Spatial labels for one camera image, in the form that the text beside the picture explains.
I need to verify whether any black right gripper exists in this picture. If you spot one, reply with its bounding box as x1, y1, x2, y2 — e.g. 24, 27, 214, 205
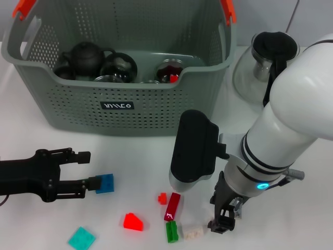
208, 170, 247, 233

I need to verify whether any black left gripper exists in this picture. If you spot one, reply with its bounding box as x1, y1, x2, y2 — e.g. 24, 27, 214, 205
0, 147, 103, 203

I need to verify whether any grey perforated storage bin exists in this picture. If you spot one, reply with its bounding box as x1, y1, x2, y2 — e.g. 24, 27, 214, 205
1, 0, 237, 136

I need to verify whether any blue toy brick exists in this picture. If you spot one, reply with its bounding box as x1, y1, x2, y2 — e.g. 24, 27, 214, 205
95, 173, 115, 194

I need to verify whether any green toy brick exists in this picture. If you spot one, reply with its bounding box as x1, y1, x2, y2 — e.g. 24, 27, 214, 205
165, 220, 180, 244

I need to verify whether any dark red long brick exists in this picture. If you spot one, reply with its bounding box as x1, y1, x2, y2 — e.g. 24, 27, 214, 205
164, 192, 182, 222

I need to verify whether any red sloped toy brick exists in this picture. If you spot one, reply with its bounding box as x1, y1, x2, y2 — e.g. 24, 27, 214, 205
123, 212, 144, 232

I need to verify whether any teal flat toy plate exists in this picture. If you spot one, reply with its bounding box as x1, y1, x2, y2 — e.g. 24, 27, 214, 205
68, 226, 96, 249

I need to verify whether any black clay teapot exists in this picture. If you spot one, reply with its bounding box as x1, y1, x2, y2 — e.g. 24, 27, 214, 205
61, 41, 117, 77

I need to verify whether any glass teapot black lid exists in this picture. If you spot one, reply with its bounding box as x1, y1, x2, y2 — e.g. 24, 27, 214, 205
232, 31, 300, 107

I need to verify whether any clear network cable plug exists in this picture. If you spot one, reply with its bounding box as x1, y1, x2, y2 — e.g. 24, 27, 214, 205
232, 197, 245, 220

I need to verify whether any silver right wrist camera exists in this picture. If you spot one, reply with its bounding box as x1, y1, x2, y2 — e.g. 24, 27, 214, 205
168, 109, 230, 193

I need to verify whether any right gripper cable connector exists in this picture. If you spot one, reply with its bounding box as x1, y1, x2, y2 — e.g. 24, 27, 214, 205
270, 168, 305, 189

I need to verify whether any orange bin handle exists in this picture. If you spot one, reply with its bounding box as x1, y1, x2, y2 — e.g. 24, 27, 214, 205
12, 0, 237, 26

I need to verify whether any thin grey wall cable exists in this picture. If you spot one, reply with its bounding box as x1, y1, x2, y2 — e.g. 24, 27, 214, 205
285, 0, 299, 33

